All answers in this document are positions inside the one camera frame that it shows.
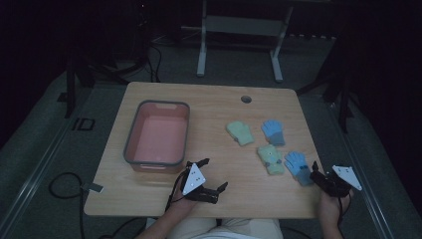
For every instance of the blue knit glove grey cuff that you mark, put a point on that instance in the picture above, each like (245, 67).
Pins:
(273, 131)
(298, 166)

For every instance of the person's light trousers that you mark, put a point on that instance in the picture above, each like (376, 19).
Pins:
(229, 229)

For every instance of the black floor bracket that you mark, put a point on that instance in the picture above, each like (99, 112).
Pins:
(83, 124)

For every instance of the green knit glove with face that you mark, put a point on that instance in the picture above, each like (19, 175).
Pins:
(272, 161)

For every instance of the pink plastic basin grey rim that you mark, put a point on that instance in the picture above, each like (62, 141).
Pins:
(159, 136)

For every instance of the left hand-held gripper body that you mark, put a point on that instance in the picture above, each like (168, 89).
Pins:
(194, 179)

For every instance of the person's right hand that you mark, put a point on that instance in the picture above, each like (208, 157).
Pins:
(331, 210)

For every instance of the metal table edge clip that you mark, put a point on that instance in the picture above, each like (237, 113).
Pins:
(93, 188)

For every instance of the black tripod stand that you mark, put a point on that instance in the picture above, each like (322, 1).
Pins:
(338, 93)
(86, 73)

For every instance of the person's left hand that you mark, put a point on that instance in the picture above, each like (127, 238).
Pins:
(181, 205)

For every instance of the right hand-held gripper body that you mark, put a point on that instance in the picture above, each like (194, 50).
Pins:
(333, 184)

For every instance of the metal floor rail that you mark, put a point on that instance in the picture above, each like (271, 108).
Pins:
(36, 172)
(365, 186)

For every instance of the white metal stand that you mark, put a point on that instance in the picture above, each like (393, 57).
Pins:
(242, 26)

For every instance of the plain green knit glove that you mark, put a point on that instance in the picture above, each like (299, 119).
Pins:
(241, 132)

